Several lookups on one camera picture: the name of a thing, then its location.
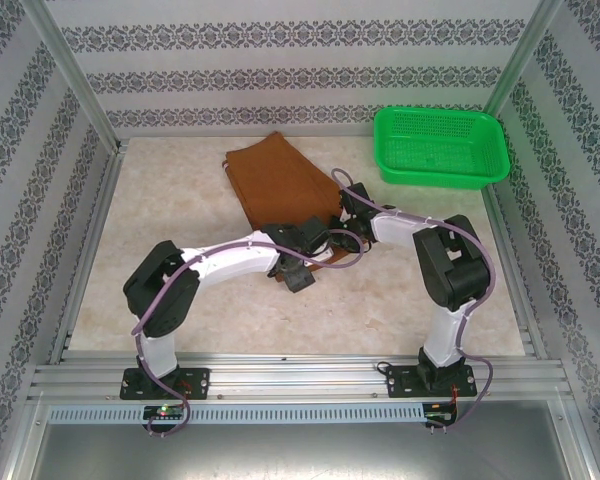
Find brown long pants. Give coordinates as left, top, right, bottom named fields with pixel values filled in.
left=223, top=130, right=354, bottom=284

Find green plastic basket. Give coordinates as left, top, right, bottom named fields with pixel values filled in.
left=373, top=105, right=511, bottom=192

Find grey metal sheet shelf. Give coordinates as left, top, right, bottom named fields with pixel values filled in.
left=7, top=399, right=597, bottom=480

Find left controller board green light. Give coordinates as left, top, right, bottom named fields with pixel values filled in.
left=143, top=405, right=185, bottom=420

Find aluminium frame cross rail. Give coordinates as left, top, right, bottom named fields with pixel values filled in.
left=27, top=355, right=574, bottom=402

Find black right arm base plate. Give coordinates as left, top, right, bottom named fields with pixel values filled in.
left=383, top=364, right=477, bottom=400

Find slotted grey cable duct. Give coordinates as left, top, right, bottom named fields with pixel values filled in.
left=47, top=403, right=427, bottom=427

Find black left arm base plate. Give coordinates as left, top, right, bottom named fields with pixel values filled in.
left=118, top=367, right=211, bottom=401

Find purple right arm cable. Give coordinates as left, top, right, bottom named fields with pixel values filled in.
left=331, top=167, right=497, bottom=435

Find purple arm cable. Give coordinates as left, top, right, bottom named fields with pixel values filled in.
left=131, top=227, right=366, bottom=437
left=331, top=167, right=497, bottom=435

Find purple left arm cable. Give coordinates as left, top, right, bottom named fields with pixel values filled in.
left=131, top=227, right=366, bottom=437

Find aluminium frame post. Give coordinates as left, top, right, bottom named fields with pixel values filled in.
left=20, top=0, right=120, bottom=147
left=482, top=0, right=565, bottom=119

